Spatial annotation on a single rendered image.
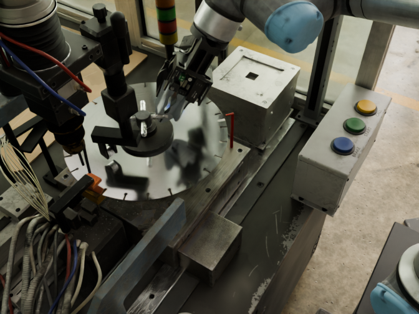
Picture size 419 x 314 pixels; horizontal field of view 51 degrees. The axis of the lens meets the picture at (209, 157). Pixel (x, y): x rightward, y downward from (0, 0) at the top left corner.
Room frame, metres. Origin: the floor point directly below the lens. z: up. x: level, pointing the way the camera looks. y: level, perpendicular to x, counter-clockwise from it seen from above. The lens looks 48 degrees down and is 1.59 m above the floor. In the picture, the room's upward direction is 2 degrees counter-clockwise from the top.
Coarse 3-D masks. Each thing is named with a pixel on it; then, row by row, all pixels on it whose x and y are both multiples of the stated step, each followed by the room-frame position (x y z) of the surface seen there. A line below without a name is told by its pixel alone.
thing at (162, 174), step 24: (144, 96) 0.75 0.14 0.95; (96, 120) 0.67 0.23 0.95; (192, 120) 0.67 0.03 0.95; (216, 120) 0.67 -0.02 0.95; (96, 144) 0.61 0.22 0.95; (192, 144) 0.60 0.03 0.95; (216, 144) 0.60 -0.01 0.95; (72, 168) 0.54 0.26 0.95; (96, 168) 0.54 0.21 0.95; (120, 168) 0.54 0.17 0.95; (144, 168) 0.54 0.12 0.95; (168, 168) 0.54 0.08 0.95; (192, 168) 0.54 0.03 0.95; (96, 192) 0.49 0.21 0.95; (120, 192) 0.49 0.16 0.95; (144, 192) 0.48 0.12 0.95; (168, 192) 0.48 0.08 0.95
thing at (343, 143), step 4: (336, 140) 0.64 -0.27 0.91; (340, 140) 0.64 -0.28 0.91; (344, 140) 0.64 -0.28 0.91; (348, 140) 0.64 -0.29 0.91; (336, 144) 0.63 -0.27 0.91; (340, 144) 0.63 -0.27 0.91; (344, 144) 0.63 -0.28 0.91; (348, 144) 0.63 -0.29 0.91; (352, 144) 0.63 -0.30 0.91; (336, 148) 0.62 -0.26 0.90; (340, 148) 0.62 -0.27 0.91; (344, 148) 0.62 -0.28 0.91; (348, 148) 0.62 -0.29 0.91; (344, 152) 0.61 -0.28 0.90; (348, 152) 0.61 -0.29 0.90
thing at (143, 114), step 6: (144, 102) 0.67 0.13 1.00; (144, 108) 0.65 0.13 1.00; (138, 114) 0.63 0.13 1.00; (144, 114) 0.63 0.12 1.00; (150, 114) 0.63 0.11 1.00; (156, 114) 0.64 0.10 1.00; (162, 114) 0.63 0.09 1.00; (132, 120) 0.62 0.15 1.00; (138, 120) 0.62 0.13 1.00; (144, 120) 0.62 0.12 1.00; (150, 120) 0.63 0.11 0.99; (138, 126) 0.62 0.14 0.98; (144, 126) 0.60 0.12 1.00; (150, 126) 0.62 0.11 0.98; (144, 132) 0.59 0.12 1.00
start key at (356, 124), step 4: (348, 120) 0.70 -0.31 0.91; (352, 120) 0.70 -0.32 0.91; (356, 120) 0.70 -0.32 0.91; (360, 120) 0.70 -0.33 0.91; (348, 124) 0.69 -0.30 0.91; (352, 124) 0.69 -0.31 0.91; (356, 124) 0.69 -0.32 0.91; (360, 124) 0.69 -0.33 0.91; (364, 124) 0.69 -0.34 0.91; (348, 128) 0.68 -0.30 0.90; (352, 128) 0.67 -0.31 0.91; (356, 128) 0.67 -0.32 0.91; (360, 128) 0.67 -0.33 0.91; (356, 132) 0.67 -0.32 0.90
